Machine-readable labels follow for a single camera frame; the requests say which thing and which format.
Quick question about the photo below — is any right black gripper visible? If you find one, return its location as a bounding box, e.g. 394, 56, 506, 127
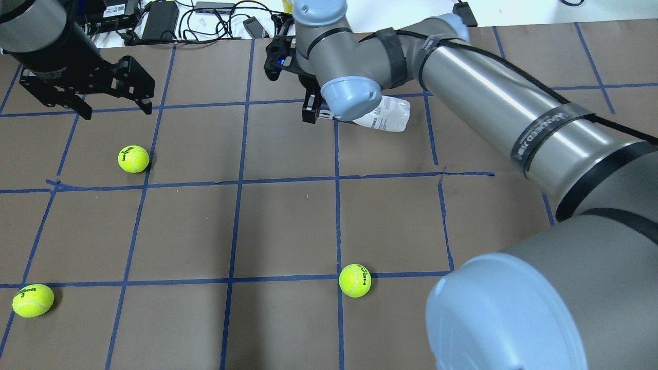
264, 35, 334, 124

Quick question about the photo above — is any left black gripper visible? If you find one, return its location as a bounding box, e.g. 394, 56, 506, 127
19, 49, 155, 120

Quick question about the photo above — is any clear tennis ball can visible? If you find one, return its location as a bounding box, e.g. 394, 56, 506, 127
352, 96, 411, 133

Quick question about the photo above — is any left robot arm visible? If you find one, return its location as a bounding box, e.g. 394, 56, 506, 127
1, 1, 155, 120

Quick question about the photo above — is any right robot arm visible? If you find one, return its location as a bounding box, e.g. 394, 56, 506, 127
264, 1, 656, 369

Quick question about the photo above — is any Wilson tennis ball near right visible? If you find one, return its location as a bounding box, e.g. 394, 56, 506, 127
117, 145, 150, 173

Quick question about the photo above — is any wilson tennis ball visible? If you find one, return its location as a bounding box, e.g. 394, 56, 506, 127
12, 284, 56, 318
117, 145, 150, 173

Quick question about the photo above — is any Head tennis ball centre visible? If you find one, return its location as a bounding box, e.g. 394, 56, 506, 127
338, 263, 372, 298

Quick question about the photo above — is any Wilson tennis ball far right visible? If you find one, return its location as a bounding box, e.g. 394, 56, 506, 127
12, 284, 56, 318

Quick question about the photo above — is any black electronics box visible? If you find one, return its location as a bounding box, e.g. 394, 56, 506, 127
76, 1, 142, 36

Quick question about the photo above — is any black power adapter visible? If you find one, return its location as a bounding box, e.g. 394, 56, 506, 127
141, 1, 179, 43

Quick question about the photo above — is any yellow tape roll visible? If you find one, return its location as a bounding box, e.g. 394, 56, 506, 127
282, 0, 294, 14

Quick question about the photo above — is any small black adapter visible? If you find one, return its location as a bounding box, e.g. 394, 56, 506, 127
452, 1, 479, 28

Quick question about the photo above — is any black cable bundle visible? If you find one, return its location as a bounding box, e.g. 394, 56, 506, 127
177, 0, 281, 42

